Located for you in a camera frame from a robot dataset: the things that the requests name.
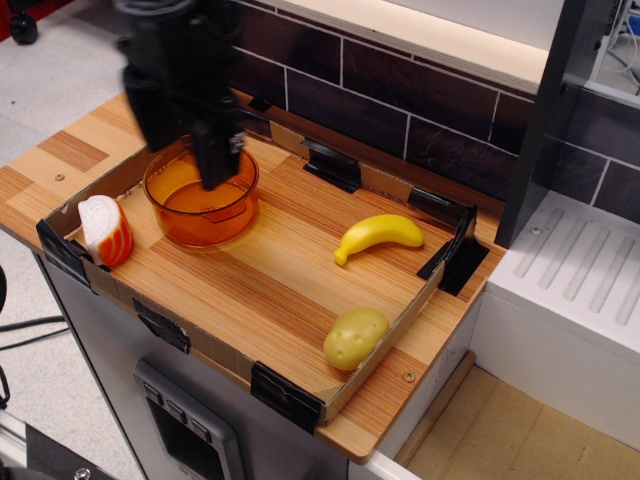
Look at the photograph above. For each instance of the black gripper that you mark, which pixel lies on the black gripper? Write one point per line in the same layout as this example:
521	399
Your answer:
176	84

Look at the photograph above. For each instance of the yellow toy banana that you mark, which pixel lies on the yellow toy banana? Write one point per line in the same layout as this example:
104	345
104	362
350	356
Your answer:
385	228

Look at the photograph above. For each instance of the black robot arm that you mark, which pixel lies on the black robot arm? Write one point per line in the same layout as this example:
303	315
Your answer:
217	8

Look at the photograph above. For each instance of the orange transparent plastic pot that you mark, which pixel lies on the orange transparent plastic pot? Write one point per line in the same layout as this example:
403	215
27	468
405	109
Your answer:
192	216

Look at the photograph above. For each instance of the white orange toy sushi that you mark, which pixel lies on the white orange toy sushi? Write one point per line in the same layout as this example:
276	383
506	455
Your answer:
106	230

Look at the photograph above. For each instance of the yellow toy potato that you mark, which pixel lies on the yellow toy potato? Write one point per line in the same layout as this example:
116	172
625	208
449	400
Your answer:
353	336

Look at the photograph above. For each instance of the grey toy oven front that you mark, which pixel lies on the grey toy oven front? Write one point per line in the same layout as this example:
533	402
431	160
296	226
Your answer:
202	444

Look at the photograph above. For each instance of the white toy sink drainer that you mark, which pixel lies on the white toy sink drainer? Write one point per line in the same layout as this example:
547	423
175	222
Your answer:
577	267

